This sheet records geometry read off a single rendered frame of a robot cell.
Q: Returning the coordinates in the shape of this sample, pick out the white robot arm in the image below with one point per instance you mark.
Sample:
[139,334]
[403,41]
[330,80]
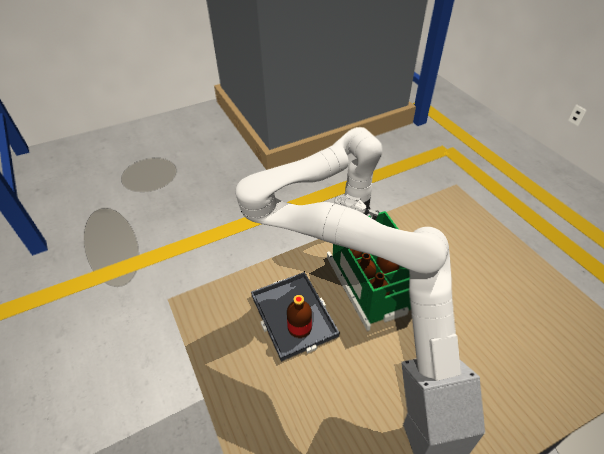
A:
[424,252]

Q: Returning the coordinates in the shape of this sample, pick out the green divided crate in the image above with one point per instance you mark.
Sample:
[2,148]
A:
[374,302]

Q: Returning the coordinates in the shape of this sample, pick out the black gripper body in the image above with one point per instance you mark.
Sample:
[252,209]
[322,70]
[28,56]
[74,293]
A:
[367,203]

